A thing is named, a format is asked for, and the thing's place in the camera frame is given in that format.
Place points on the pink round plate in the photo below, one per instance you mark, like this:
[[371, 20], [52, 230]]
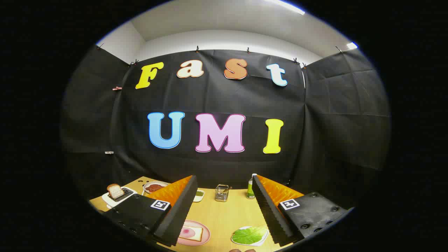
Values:
[[205, 233]]

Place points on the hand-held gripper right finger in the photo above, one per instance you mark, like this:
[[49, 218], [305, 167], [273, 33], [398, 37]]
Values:
[[271, 217]]

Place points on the white square plate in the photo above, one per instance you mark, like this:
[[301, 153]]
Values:
[[260, 242]]

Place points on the brown meat piece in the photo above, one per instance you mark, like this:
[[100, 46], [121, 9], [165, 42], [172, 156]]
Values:
[[154, 188]]

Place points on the toasted bread slice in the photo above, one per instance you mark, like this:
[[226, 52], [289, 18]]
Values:
[[114, 191]]

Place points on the green label plastic bottle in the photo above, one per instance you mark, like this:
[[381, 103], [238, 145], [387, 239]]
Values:
[[250, 189]]

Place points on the white toaster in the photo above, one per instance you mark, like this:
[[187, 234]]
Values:
[[108, 201]]

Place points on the green lettuce leaf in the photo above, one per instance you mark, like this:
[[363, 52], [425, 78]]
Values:
[[248, 235]]

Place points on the bread slice with ham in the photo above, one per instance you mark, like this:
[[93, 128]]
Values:
[[196, 233]]

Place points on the black backdrop cloth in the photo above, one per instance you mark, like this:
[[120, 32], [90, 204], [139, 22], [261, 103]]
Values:
[[224, 94]]

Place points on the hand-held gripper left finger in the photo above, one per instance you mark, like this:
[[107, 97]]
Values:
[[180, 213]]

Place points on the pink ham slice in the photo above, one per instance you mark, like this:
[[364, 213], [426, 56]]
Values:
[[186, 232]]

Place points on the white oval plate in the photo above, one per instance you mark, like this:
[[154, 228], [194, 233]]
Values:
[[155, 182]]

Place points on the white divided dish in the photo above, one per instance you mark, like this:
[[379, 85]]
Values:
[[198, 196]]

